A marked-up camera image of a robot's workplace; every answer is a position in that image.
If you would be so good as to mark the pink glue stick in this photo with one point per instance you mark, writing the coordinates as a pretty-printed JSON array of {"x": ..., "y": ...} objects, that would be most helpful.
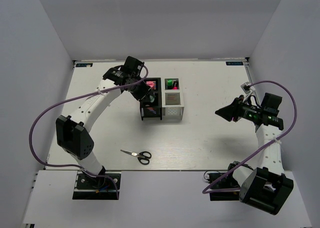
[{"x": 150, "y": 84}]

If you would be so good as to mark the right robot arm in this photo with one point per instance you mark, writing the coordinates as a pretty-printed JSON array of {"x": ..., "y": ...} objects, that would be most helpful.
[{"x": 265, "y": 187}]

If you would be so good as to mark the blue corner label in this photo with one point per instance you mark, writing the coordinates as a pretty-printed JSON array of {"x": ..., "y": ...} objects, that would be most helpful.
[
  {"x": 234, "y": 63},
  {"x": 84, "y": 65}
]

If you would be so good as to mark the green highlighter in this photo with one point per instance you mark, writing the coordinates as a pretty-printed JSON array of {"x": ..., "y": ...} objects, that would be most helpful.
[{"x": 170, "y": 84}]

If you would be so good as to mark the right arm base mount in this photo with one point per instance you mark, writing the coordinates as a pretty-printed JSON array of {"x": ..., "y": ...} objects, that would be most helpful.
[{"x": 225, "y": 183}]

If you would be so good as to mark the right blue corner label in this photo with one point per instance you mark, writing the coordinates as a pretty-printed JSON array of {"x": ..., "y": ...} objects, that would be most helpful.
[{"x": 234, "y": 63}]

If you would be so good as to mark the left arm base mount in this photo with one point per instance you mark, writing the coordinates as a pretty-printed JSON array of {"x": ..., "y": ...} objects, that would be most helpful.
[{"x": 99, "y": 189}]

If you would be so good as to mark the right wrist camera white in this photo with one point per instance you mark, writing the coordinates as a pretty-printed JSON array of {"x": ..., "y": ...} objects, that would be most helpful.
[{"x": 248, "y": 89}]

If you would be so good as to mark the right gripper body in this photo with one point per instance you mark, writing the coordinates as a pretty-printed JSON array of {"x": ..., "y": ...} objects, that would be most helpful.
[{"x": 244, "y": 110}]

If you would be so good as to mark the black handled scissors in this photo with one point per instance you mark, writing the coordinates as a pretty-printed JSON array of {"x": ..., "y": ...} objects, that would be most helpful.
[{"x": 143, "y": 157}]

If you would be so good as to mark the white slotted organizer box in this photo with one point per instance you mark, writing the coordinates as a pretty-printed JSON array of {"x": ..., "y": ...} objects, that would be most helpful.
[{"x": 172, "y": 101}]

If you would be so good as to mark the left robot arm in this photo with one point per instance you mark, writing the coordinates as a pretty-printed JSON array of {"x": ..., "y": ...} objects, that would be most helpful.
[{"x": 73, "y": 130}]

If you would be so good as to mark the left blue corner label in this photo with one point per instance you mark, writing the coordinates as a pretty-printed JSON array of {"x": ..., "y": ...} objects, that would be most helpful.
[{"x": 84, "y": 65}]

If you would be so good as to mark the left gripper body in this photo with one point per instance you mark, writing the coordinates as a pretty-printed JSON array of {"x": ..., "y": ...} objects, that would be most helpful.
[{"x": 140, "y": 90}]

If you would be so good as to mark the pink correction tape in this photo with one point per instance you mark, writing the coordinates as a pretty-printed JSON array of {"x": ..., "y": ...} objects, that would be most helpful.
[{"x": 152, "y": 110}]

